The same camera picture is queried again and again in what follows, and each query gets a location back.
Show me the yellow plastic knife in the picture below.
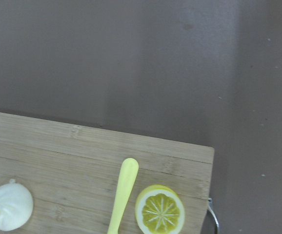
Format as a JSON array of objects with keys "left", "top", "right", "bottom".
[{"left": 107, "top": 158, "right": 139, "bottom": 234}]

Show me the bamboo cutting board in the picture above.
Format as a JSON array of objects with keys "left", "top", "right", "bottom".
[{"left": 0, "top": 113, "right": 214, "bottom": 234}]

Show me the lemon slice near edge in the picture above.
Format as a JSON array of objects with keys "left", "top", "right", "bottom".
[{"left": 135, "top": 185, "right": 185, "bottom": 234}]

